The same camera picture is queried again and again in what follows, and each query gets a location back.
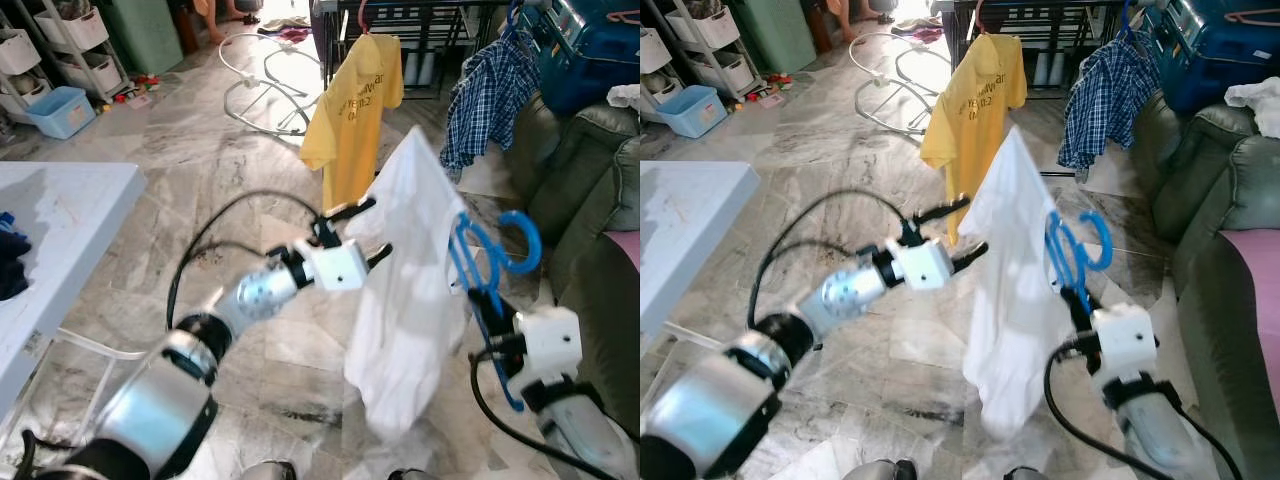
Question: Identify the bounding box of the white shirt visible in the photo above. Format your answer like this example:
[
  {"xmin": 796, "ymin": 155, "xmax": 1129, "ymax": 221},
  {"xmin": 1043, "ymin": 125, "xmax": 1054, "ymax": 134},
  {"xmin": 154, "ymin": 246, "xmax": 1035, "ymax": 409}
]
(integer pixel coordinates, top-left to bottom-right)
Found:
[
  {"xmin": 962, "ymin": 125, "xmax": 1086, "ymax": 441},
  {"xmin": 343, "ymin": 127, "xmax": 471, "ymax": 444}
]

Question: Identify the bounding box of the dark navy garment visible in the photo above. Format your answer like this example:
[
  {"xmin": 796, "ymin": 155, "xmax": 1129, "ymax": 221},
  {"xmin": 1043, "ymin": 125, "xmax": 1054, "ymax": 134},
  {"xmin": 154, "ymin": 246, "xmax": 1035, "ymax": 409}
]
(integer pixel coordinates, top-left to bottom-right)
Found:
[{"xmin": 0, "ymin": 228, "xmax": 31, "ymax": 301}]

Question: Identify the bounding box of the yellow printed t-shirt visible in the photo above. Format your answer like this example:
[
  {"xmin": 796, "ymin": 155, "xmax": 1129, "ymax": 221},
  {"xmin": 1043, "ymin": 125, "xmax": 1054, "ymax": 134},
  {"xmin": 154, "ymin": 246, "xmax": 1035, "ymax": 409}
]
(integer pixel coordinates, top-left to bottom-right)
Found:
[
  {"xmin": 300, "ymin": 33, "xmax": 405, "ymax": 211},
  {"xmin": 920, "ymin": 32, "xmax": 1028, "ymax": 246}
]

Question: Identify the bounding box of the pink cushion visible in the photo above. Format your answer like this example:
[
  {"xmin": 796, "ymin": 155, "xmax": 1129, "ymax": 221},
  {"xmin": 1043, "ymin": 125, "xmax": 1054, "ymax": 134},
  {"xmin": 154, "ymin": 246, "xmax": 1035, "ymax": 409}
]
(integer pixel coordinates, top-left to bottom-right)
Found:
[
  {"xmin": 1222, "ymin": 230, "xmax": 1280, "ymax": 421},
  {"xmin": 605, "ymin": 230, "xmax": 641, "ymax": 271}
]

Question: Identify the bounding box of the green sofa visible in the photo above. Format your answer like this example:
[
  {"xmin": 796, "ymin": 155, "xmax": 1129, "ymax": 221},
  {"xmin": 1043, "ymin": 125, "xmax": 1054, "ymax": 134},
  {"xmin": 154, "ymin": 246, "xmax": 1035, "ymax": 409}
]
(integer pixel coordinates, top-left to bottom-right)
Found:
[
  {"xmin": 500, "ymin": 90, "xmax": 641, "ymax": 480},
  {"xmin": 1130, "ymin": 95, "xmax": 1280, "ymax": 480}
]

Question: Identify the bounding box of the blue plaid shirt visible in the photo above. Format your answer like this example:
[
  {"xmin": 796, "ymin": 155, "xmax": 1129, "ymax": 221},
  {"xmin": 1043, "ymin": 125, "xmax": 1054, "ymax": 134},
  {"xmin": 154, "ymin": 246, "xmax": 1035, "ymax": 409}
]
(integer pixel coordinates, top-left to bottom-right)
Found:
[
  {"xmin": 440, "ymin": 28, "xmax": 546, "ymax": 181},
  {"xmin": 1058, "ymin": 30, "xmax": 1166, "ymax": 181}
]

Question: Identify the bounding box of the black metal drying rack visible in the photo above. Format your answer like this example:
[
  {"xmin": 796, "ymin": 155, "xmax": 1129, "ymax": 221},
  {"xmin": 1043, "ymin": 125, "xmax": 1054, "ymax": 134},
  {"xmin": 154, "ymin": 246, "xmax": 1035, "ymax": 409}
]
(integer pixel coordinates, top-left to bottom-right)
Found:
[
  {"xmin": 935, "ymin": 0, "xmax": 1151, "ymax": 101},
  {"xmin": 310, "ymin": 0, "xmax": 521, "ymax": 101}
]

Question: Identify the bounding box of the person in peach dress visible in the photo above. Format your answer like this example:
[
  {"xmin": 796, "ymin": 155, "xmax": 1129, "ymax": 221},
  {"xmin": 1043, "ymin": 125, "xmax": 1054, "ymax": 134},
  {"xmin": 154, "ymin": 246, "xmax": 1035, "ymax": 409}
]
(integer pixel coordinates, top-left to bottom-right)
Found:
[
  {"xmin": 825, "ymin": 0, "xmax": 896, "ymax": 41},
  {"xmin": 195, "ymin": 0, "xmax": 261, "ymax": 46}
]

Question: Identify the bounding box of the large light blue plastic table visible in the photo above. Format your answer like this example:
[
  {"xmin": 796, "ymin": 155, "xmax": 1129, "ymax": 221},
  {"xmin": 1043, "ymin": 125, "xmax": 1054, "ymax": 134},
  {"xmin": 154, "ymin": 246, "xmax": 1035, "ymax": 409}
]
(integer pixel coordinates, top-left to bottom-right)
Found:
[
  {"xmin": 640, "ymin": 162, "xmax": 766, "ymax": 346},
  {"xmin": 0, "ymin": 162, "xmax": 149, "ymax": 421}
]

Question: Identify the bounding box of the green laundry hamper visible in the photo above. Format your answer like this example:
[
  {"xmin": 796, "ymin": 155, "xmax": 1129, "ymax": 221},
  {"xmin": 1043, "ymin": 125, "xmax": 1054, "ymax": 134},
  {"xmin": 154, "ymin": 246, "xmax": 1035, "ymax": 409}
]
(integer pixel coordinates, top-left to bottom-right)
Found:
[
  {"xmin": 735, "ymin": 0, "xmax": 819, "ymax": 73},
  {"xmin": 100, "ymin": 0, "xmax": 186, "ymax": 76}
]

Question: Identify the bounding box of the light blue plastic basket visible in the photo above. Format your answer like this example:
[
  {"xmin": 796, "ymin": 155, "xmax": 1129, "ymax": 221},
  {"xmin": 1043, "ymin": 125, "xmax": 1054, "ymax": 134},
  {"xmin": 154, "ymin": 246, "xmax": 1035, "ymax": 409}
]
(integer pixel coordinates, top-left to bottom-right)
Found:
[
  {"xmin": 655, "ymin": 85, "xmax": 729, "ymax": 138},
  {"xmin": 25, "ymin": 87, "xmax": 98, "ymax": 140}
]

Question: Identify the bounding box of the white drawer storage rack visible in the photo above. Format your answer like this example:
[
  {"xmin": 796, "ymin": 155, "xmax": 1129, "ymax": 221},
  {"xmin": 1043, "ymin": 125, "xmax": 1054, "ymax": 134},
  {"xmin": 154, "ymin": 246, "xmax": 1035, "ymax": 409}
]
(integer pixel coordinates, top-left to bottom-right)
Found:
[
  {"xmin": 0, "ymin": 25, "xmax": 51, "ymax": 116},
  {"xmin": 30, "ymin": 0, "xmax": 131, "ymax": 96},
  {"xmin": 665, "ymin": 0, "xmax": 771, "ymax": 96},
  {"xmin": 640, "ymin": 25, "xmax": 686, "ymax": 106}
]

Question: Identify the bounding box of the blue hard suitcase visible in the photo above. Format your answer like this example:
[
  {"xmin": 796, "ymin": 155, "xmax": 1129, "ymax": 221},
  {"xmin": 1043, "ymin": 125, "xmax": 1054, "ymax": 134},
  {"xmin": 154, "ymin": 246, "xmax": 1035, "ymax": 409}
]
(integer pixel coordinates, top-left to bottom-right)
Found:
[
  {"xmin": 520, "ymin": 0, "xmax": 641, "ymax": 116},
  {"xmin": 1140, "ymin": 0, "xmax": 1280, "ymax": 113}
]

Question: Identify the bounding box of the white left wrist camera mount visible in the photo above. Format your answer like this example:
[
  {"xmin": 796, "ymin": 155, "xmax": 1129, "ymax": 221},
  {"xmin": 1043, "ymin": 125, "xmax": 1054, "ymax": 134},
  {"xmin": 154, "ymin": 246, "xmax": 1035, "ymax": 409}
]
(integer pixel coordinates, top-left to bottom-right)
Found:
[
  {"xmin": 305, "ymin": 238, "xmax": 369, "ymax": 293},
  {"xmin": 895, "ymin": 238, "xmax": 953, "ymax": 293}
]

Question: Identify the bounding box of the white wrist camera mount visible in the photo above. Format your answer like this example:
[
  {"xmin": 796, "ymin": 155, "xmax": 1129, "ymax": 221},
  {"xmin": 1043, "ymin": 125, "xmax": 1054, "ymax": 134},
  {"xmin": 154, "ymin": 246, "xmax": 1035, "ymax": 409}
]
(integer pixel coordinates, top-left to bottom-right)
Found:
[
  {"xmin": 895, "ymin": 238, "xmax": 953, "ymax": 293},
  {"xmin": 513, "ymin": 307, "xmax": 583, "ymax": 381},
  {"xmin": 305, "ymin": 238, "xmax": 369, "ymax": 293},
  {"xmin": 1090, "ymin": 303, "xmax": 1159, "ymax": 379}
]

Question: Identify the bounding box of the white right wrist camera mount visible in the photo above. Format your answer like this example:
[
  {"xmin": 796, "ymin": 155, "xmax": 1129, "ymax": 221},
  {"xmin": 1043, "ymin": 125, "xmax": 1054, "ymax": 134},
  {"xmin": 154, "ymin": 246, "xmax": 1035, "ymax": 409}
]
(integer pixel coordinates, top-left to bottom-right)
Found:
[
  {"xmin": 1090, "ymin": 303, "xmax": 1159, "ymax": 379},
  {"xmin": 513, "ymin": 307, "xmax": 583, "ymax": 381}
]

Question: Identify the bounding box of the white metal bouncer frame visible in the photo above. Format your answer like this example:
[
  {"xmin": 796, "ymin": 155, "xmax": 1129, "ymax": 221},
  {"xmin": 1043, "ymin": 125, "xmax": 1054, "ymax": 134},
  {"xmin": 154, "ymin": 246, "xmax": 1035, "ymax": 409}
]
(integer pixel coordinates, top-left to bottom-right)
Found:
[
  {"xmin": 220, "ymin": 33, "xmax": 326, "ymax": 136},
  {"xmin": 850, "ymin": 33, "xmax": 951, "ymax": 136}
]

